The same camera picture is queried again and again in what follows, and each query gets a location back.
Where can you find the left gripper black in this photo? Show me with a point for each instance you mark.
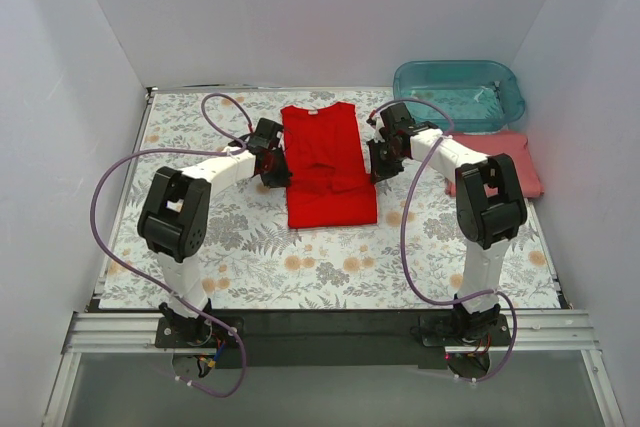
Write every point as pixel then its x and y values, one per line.
pixel 275 170

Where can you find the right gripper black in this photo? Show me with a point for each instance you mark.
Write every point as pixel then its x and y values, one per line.
pixel 379 162

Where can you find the red t shirt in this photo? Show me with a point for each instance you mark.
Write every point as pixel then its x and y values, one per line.
pixel 329 185

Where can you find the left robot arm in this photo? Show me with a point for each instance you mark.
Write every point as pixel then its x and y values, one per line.
pixel 174 220

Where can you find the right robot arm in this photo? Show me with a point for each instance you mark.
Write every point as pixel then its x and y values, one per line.
pixel 490 209

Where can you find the floral tablecloth mat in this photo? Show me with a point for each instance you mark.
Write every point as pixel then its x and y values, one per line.
pixel 250 257

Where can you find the folded pink t shirt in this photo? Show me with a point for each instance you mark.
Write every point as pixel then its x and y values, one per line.
pixel 516 146

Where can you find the teal plastic bin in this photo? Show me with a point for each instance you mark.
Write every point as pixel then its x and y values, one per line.
pixel 481 96

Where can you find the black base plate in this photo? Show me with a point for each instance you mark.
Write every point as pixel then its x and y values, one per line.
pixel 426 339

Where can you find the aluminium frame rail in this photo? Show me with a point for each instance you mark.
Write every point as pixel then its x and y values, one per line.
pixel 538 330

